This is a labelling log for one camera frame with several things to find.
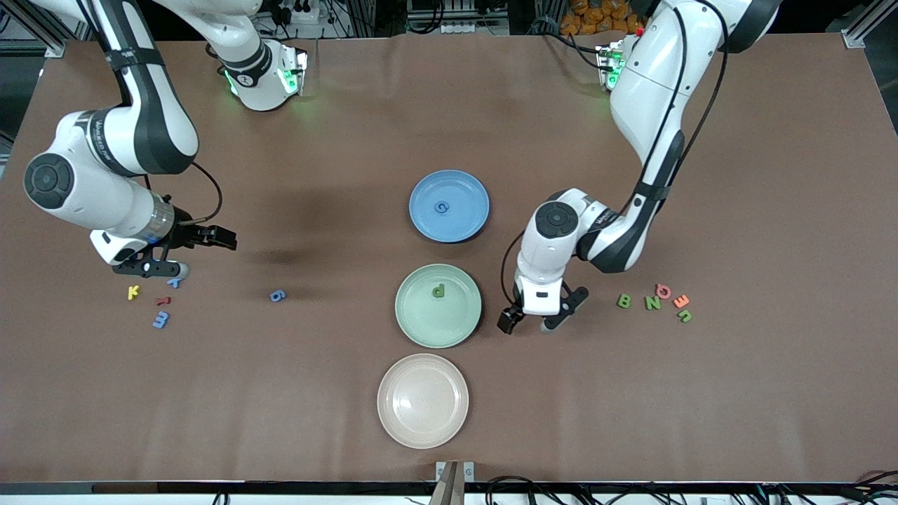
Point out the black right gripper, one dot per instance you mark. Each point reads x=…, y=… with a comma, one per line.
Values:
x=184, y=234

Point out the green foam letter d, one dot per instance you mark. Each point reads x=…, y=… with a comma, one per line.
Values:
x=438, y=290

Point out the blue foam digit 6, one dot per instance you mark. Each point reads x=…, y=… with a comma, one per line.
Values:
x=278, y=296

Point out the blue foam letter E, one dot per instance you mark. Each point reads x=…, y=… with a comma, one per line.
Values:
x=161, y=320

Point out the blue foam letter G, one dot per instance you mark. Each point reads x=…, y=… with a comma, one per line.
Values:
x=441, y=207

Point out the green foam letter N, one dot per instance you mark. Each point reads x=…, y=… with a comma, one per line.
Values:
x=652, y=303

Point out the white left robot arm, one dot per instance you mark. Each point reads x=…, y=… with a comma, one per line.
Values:
x=652, y=77

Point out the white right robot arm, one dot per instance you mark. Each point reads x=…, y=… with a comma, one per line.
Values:
x=84, y=196

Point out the green round plate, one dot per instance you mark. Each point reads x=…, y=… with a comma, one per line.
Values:
x=435, y=326

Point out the yellow foam letter K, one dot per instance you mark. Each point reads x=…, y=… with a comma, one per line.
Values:
x=133, y=292

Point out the blue round plate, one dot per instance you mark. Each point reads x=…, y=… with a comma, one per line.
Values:
x=463, y=224

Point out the pale pink round plate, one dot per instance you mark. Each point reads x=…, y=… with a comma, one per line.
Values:
x=423, y=403

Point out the pink foam letter Q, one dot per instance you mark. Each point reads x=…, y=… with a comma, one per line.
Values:
x=663, y=290

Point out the orange foam letter E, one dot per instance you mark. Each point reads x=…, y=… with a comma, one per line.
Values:
x=680, y=301

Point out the brown table cover sheet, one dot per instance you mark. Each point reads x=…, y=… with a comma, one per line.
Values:
x=280, y=393

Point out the white power strip with plugs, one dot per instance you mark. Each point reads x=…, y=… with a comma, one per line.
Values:
x=302, y=10

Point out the black table edge strip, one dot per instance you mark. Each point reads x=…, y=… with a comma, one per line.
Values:
x=210, y=487

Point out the pile of orange objects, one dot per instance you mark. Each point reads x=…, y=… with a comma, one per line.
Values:
x=589, y=17

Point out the metal clamp bracket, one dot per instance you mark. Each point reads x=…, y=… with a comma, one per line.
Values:
x=449, y=487

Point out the aluminium frame profile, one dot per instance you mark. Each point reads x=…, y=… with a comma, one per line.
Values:
x=55, y=49
x=854, y=38

